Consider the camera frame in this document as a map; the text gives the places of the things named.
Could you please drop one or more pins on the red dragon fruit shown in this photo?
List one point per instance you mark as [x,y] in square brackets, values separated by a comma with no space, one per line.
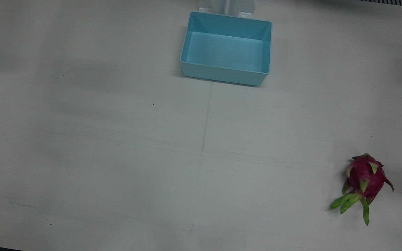
[365,179]

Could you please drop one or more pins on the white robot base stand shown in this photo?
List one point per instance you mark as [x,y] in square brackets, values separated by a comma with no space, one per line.
[239,6]

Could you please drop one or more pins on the light blue plastic bin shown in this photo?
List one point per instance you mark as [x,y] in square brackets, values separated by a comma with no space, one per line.
[225,52]

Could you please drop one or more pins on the black ribbed grille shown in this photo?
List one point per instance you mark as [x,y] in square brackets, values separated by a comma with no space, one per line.
[396,2]

